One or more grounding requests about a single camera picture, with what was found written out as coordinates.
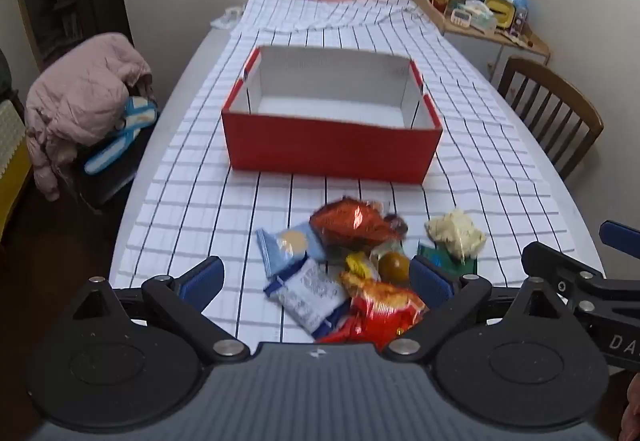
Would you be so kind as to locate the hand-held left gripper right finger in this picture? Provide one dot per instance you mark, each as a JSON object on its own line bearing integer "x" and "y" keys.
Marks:
{"x": 430, "y": 282}

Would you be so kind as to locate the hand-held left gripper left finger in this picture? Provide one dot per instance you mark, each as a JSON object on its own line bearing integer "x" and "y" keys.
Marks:
{"x": 202, "y": 280}

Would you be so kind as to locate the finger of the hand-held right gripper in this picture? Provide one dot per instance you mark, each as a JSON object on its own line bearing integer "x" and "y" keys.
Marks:
{"x": 555, "y": 266}
{"x": 622, "y": 236}

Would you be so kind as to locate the green snack packet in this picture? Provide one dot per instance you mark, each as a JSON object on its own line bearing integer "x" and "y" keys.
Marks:
{"x": 425, "y": 252}

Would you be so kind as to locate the packed brown egg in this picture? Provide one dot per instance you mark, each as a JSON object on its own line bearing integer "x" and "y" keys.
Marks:
{"x": 392, "y": 267}

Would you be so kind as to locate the red yellow snack packet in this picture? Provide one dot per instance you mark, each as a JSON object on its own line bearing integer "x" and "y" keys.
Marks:
{"x": 385, "y": 306}

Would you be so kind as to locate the cream white snack packet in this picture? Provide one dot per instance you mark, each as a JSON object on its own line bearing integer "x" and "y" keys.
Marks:
{"x": 455, "y": 233}

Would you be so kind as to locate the small yellow snack packet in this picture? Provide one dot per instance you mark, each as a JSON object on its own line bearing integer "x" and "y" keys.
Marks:
{"x": 359, "y": 265}

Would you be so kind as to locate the blue biscuit packet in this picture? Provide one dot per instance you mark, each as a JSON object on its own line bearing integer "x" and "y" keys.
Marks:
{"x": 287, "y": 243}

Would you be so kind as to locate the dark red foil snack packet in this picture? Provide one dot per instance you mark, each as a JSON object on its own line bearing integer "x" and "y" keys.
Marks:
{"x": 350, "y": 223}

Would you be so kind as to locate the white blue snack packet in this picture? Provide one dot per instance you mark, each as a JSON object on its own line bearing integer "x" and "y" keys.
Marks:
{"x": 310, "y": 293}

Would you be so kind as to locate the red cardboard box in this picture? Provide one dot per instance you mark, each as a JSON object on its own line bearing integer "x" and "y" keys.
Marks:
{"x": 325, "y": 148}

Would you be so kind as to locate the person's right hand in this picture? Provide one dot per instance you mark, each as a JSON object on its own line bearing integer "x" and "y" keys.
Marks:
{"x": 634, "y": 406}

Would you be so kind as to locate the white checked tablecloth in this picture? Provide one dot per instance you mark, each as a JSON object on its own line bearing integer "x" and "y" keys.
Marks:
{"x": 200, "y": 201}

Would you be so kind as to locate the black chair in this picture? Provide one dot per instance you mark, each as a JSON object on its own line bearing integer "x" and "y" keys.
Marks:
{"x": 115, "y": 178}

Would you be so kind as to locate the brown wooden chair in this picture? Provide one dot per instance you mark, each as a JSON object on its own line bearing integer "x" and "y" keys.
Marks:
{"x": 550, "y": 77}

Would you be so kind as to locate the yellow padded seat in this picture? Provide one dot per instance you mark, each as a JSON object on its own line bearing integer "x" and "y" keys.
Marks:
{"x": 11, "y": 171}

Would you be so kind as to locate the white cabinet with wooden tray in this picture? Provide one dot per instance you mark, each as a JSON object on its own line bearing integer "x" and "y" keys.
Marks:
{"x": 480, "y": 53}

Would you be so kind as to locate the pink padded jacket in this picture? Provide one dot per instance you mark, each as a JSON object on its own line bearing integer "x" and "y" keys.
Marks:
{"x": 75, "y": 91}

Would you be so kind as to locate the yellow storage box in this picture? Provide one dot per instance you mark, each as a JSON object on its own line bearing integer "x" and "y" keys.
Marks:
{"x": 500, "y": 13}

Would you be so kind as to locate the pale green tissue pack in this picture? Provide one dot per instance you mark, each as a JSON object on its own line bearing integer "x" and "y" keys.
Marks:
{"x": 481, "y": 18}

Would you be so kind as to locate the white paper packet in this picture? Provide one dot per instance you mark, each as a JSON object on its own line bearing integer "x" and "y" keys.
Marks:
{"x": 227, "y": 17}

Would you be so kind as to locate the white kitchen timer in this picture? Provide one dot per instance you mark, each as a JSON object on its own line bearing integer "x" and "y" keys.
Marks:
{"x": 461, "y": 17}

